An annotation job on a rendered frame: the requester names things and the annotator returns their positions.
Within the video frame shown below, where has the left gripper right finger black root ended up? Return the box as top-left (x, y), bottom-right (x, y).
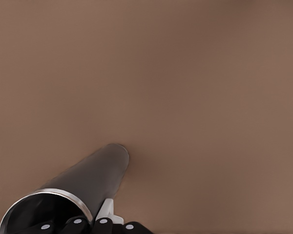
top-left (92, 198), bottom-right (152, 234)

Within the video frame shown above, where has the left gripper left finger black root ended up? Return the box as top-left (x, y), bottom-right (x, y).
top-left (23, 216), bottom-right (90, 234)

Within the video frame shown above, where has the dark tennis tube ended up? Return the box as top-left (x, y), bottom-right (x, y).
top-left (0, 143), bottom-right (130, 234)

